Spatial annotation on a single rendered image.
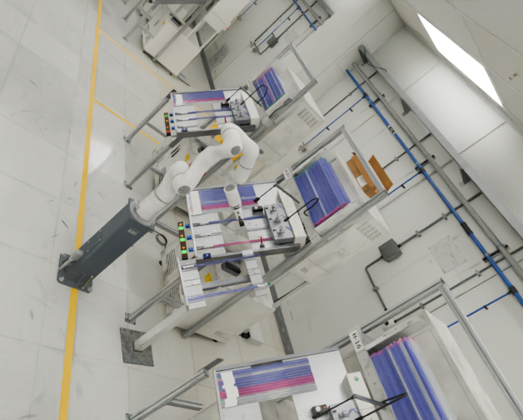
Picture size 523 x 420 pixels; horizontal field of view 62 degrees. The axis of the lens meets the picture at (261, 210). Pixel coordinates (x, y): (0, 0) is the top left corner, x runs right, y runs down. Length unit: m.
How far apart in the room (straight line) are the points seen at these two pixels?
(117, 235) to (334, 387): 1.54
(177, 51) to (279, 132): 3.39
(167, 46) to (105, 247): 4.66
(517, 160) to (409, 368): 2.56
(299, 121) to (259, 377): 2.46
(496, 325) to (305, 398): 1.90
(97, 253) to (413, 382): 1.96
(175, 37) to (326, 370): 5.58
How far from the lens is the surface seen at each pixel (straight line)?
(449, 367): 2.51
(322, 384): 2.52
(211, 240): 3.02
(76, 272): 3.11
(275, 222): 3.06
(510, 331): 3.86
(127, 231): 2.81
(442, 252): 4.20
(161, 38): 7.11
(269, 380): 2.47
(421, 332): 2.54
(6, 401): 2.65
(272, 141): 4.20
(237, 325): 3.66
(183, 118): 4.18
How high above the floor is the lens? 2.19
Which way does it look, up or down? 20 degrees down
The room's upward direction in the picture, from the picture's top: 52 degrees clockwise
